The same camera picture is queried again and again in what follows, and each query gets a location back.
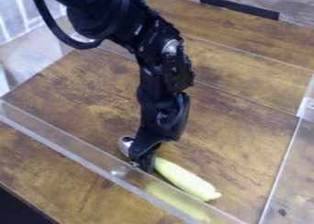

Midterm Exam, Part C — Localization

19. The green handled metal spoon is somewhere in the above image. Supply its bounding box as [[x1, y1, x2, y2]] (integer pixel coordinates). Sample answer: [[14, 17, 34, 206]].
[[116, 135, 223, 203]]

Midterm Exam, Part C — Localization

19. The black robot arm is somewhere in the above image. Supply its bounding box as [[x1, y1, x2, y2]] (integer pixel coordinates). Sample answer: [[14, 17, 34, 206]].
[[33, 0, 195, 173]]

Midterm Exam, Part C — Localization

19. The black wall strip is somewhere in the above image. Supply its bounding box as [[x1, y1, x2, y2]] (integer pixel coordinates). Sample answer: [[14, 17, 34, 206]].
[[199, 0, 279, 20]]

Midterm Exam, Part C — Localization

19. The clear acrylic barrier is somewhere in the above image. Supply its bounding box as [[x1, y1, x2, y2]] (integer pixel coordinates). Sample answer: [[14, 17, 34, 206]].
[[0, 100, 245, 224], [259, 75, 314, 224]]

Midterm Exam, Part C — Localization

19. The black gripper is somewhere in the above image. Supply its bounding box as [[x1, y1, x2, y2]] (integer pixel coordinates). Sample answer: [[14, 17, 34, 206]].
[[126, 89, 192, 174]]

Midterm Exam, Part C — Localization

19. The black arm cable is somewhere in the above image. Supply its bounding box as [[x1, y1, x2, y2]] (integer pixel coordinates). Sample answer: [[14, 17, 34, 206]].
[[28, 0, 102, 50]]

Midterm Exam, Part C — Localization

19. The clear acrylic right barrier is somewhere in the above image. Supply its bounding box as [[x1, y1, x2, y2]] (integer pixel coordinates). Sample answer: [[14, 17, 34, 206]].
[[259, 75, 314, 224]]

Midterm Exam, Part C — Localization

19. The clear acrylic front barrier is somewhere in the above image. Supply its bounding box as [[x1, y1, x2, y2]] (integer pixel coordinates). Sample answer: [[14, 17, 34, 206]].
[[0, 100, 245, 224]]

